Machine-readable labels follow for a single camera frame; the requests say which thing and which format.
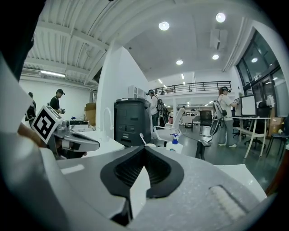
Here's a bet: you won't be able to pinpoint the computer monitor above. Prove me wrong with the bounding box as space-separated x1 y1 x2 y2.
240 94 257 117

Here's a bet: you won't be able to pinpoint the white trestle desk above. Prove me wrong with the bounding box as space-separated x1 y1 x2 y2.
232 115 272 159

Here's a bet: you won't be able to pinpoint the blue chair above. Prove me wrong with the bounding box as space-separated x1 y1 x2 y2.
266 128 289 161

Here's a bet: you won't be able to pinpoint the black mesh chair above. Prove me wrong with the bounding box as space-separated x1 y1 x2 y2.
199 110 213 134

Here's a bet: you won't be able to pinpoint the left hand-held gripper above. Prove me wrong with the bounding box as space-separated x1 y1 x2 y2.
31 105 101 160

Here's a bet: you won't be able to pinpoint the black balcony railing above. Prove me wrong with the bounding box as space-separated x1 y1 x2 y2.
153 81 233 96

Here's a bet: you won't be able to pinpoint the cardboard box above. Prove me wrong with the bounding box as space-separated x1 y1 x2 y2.
268 116 284 139

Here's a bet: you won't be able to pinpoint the person's left hand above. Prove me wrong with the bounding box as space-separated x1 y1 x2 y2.
55 138 88 160

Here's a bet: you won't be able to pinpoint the stacked cardboard boxes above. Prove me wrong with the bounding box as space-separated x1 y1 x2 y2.
84 102 97 127

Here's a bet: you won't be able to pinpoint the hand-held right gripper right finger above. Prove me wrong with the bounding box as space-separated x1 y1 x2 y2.
126 145 268 231

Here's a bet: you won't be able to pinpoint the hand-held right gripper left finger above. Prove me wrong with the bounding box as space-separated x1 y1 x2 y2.
56 145 145 226

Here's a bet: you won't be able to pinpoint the white sink with metal rack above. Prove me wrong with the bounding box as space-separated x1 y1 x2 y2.
69 129 125 158

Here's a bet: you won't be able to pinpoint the white cubby shelf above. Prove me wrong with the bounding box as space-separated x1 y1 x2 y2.
127 85 148 99

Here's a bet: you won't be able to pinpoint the white curved faucet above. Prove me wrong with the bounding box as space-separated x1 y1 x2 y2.
102 107 115 136

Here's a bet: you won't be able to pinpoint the white pump bottle blue cap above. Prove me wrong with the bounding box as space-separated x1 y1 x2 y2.
166 133 184 154

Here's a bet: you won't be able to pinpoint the black cabinet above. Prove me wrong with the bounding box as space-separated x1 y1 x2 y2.
113 97 152 149

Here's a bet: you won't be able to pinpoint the white office chair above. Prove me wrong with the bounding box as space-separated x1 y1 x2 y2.
153 107 186 141

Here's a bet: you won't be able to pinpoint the black office chair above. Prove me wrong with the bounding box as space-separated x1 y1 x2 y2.
244 101 268 148

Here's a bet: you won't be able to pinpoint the person's left forearm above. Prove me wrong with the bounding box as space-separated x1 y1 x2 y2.
17 123 48 149

